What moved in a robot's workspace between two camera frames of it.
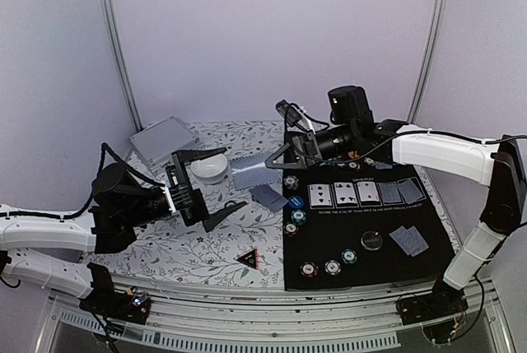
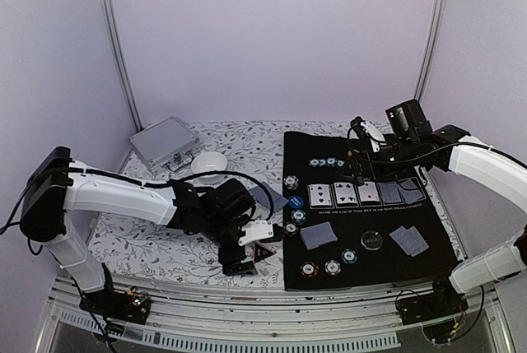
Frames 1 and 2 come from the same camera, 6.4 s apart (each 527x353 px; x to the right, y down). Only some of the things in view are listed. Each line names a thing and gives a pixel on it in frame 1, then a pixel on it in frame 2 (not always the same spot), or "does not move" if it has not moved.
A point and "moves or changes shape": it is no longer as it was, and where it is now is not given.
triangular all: [249, 257] moves or changes shape
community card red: [367, 191] does not move
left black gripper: [191, 202] -> [240, 268]
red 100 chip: [309, 269] does not move
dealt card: [268, 197] does not move
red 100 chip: [291, 229] does not move
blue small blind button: [296, 202] does not move
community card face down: [389, 192] does not move
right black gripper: [304, 145] -> [359, 160]
